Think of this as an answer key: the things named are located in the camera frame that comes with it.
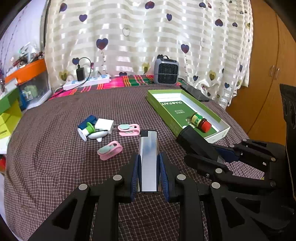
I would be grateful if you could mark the black smartphone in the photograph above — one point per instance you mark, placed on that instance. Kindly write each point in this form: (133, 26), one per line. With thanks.
(197, 94)

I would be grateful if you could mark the orange lid storage bin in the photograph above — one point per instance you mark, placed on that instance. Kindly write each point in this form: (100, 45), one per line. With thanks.
(32, 83)

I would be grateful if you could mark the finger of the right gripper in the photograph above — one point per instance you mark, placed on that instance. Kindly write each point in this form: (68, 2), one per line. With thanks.
(206, 167)
(229, 154)

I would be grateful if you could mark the grey portable fan heater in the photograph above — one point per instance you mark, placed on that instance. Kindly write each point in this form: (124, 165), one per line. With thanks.
(166, 70)

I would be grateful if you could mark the white power strip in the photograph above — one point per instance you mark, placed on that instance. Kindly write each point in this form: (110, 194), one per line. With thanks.
(91, 81)

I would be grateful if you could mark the pink clip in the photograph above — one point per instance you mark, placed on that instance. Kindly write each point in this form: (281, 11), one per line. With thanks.
(109, 150)
(127, 130)

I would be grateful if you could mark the pink clip front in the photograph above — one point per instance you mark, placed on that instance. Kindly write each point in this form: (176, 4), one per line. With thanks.
(109, 150)

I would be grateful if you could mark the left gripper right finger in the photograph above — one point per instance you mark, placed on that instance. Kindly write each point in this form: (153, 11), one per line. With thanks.
(205, 210)

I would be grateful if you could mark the silver lighter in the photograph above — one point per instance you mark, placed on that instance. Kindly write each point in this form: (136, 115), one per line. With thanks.
(148, 166)

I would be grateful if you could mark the white black oval gadget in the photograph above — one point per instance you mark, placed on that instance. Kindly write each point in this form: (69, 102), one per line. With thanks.
(99, 135)

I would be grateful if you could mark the blue usb stick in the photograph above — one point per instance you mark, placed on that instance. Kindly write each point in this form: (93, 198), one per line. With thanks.
(90, 119)

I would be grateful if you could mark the heart pattern curtain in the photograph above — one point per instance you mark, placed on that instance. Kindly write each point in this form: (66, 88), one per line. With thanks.
(211, 41)

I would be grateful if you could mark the colourful plaid cloth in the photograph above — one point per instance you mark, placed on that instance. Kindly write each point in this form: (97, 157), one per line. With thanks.
(114, 82)

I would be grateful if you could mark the white usb charger plug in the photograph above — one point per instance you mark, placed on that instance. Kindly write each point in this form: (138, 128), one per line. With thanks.
(104, 124)

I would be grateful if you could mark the yellow green shoe box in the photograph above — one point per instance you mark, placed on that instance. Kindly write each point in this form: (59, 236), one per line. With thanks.
(10, 116)

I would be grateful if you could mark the green white cardboard box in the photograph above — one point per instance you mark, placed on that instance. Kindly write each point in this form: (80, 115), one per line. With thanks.
(176, 108)

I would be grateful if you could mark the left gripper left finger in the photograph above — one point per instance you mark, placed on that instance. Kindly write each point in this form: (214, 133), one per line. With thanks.
(91, 212)

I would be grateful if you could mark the red cap medicine bottle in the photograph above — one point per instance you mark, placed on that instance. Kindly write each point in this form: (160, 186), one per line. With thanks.
(200, 122)

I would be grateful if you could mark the green white spool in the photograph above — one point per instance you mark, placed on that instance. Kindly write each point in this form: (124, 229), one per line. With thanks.
(83, 133)

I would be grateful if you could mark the black charger adapter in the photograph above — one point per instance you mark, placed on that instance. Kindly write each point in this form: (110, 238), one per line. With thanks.
(80, 73)

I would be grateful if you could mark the pink clip back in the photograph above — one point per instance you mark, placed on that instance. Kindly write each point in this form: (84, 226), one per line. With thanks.
(127, 130)

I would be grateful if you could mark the wooden wardrobe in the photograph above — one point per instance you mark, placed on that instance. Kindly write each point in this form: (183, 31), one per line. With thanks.
(258, 107)

